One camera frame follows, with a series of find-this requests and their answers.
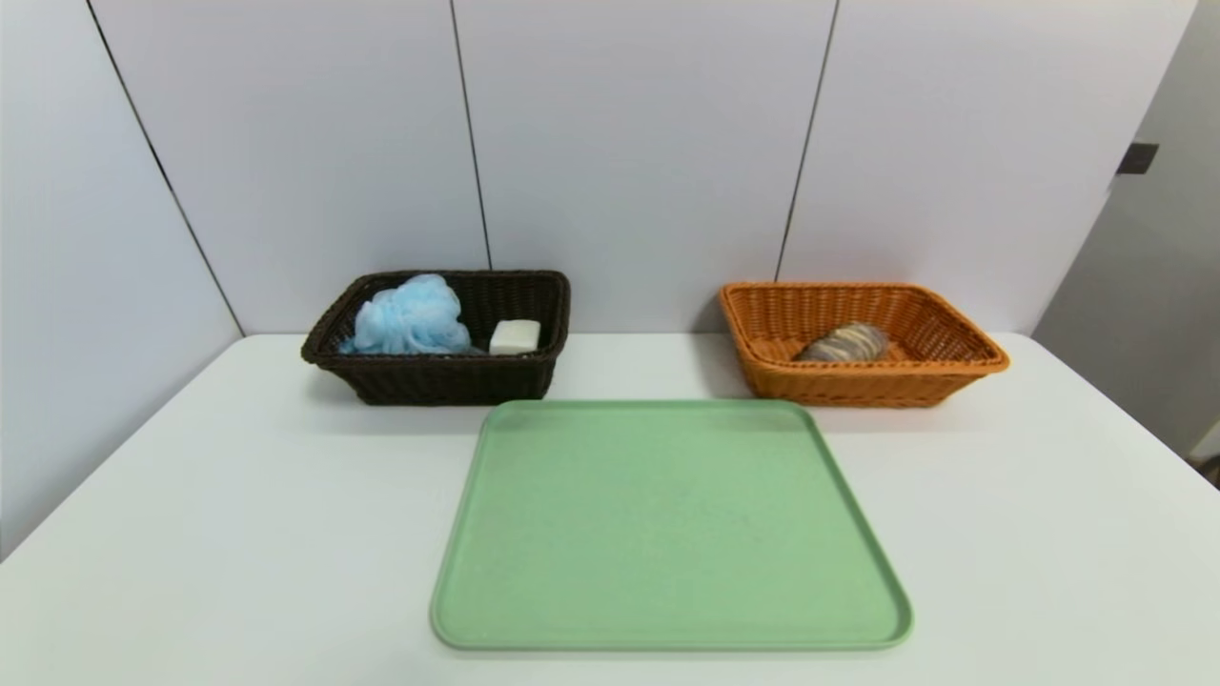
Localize light green plastic tray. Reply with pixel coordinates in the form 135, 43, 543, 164
430, 399, 914, 653

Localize white soap bar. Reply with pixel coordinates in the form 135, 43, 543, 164
489, 319, 541, 356

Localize striped brown bread roll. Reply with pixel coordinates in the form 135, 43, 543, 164
796, 322, 891, 363

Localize dark brown wicker basket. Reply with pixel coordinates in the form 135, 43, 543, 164
301, 270, 572, 407

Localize blue mesh bath loofah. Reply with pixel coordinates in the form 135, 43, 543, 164
339, 273, 474, 355

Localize orange wicker basket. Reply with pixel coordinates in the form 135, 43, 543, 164
720, 281, 1011, 409

